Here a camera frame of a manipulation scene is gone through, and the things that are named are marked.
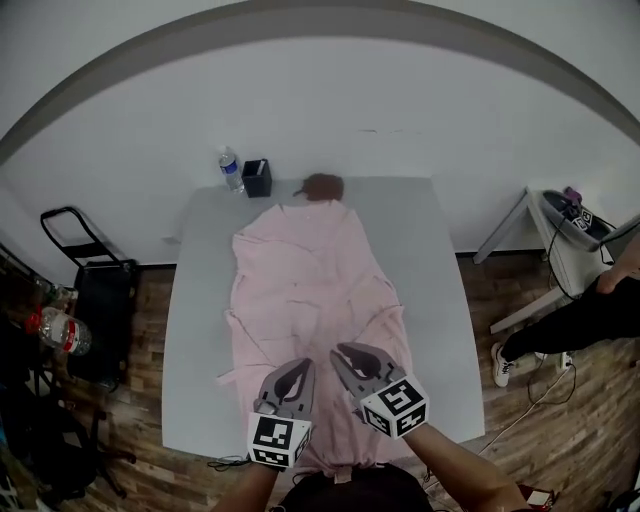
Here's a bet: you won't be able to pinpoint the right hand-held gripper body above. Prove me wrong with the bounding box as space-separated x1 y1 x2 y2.
352 372 431 441

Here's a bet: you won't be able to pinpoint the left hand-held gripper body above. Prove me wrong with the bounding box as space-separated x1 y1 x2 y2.
247 399 313 473

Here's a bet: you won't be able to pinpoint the pink robe garment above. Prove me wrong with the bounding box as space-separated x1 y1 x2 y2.
215 199 412 484

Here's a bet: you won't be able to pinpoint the person's left forearm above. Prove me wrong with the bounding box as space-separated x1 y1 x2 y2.
209 462 281 512

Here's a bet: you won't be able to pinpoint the person's right forearm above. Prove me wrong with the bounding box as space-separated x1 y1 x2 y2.
402 424 531 512

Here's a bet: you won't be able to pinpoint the person's black clothing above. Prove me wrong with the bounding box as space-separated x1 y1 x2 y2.
277 462 436 512

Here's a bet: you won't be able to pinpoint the white side table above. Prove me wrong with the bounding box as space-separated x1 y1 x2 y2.
472 185 621 336

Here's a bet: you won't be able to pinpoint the black platform trolley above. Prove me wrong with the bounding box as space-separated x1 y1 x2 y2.
39 205 139 391

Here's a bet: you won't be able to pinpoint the black square pen holder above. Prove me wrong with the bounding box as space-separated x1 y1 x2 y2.
241 158 273 199

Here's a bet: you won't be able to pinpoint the black office chair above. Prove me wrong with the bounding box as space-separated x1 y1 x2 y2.
0 389 136 501

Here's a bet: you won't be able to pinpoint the large clear jug red cap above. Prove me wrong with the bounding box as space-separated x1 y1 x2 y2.
25 305 94 357

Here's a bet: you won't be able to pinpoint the clear water bottle blue label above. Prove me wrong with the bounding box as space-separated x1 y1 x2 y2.
217 144 246 194

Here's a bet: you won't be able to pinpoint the grey oval tray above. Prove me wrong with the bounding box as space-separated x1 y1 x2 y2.
542 188 619 251

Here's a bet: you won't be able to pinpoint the small clear bottle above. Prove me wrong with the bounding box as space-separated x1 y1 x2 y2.
34 279 77 304

